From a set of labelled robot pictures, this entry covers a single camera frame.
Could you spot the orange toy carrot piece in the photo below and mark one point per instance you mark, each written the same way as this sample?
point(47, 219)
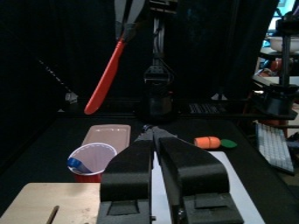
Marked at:
point(207, 142)

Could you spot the black equipment stand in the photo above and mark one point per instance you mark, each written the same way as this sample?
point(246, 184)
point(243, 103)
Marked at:
point(278, 99)

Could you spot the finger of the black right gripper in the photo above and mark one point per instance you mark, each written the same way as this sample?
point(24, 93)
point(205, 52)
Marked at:
point(121, 17)
point(135, 14)

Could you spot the green toy carrot top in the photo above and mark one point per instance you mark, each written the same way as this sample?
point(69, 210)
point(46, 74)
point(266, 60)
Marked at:
point(229, 143)

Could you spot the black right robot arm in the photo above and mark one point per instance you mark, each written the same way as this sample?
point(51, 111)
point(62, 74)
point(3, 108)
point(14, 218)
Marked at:
point(158, 105)

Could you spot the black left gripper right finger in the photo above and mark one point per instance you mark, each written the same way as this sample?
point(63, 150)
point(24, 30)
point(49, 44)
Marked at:
point(194, 180)

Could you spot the white bowl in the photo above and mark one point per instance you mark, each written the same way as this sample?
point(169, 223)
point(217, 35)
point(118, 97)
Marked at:
point(282, 43)

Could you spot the red toy knife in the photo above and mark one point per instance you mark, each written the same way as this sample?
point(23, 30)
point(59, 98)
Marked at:
point(105, 78)

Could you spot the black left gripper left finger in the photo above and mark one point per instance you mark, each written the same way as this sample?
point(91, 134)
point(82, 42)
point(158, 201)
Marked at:
point(129, 175)

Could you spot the pink rectangular tray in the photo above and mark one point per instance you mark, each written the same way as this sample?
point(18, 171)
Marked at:
point(111, 134)

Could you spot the red plastic cup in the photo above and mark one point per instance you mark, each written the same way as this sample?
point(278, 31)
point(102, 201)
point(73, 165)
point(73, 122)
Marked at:
point(95, 157)

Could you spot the silver frame bracket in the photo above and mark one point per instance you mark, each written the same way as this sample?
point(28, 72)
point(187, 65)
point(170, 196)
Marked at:
point(71, 97)

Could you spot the bright computer monitor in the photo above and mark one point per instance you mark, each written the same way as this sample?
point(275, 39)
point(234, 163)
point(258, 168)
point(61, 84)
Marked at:
point(289, 6)

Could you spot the blue plastic utensil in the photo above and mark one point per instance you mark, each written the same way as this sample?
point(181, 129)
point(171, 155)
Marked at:
point(78, 164)

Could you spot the grey computer keyboard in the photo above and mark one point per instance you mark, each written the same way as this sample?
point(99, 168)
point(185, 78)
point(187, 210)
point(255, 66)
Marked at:
point(274, 151)

